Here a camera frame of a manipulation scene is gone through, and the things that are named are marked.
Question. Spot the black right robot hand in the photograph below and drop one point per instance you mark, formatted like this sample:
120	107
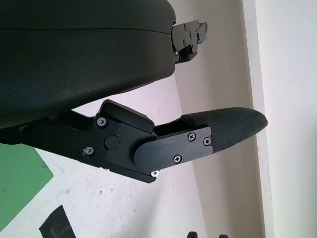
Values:
192	235

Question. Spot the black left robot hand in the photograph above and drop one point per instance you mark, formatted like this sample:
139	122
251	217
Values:
74	62

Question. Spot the green wooden block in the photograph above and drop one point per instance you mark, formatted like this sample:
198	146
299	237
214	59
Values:
22	173

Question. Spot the black tape strip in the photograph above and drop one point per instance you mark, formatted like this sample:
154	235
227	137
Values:
55	226

